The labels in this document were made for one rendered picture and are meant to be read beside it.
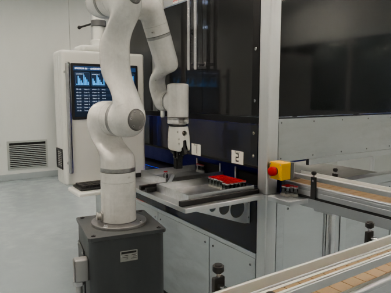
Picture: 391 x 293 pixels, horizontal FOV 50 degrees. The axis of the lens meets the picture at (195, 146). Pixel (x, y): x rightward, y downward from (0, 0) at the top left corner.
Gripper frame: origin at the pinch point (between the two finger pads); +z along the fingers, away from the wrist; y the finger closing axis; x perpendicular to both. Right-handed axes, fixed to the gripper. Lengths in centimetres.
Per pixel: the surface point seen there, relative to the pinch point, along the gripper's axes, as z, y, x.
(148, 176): 13.6, 45.0, -10.1
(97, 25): -67, 94, -4
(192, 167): 13, 53, -42
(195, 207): 15.7, -11.3, -0.9
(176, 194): 13.3, 3.1, -0.8
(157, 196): 15.4, 11.2, 3.4
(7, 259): 103, 209, 33
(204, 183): 14.6, 19.3, -26.5
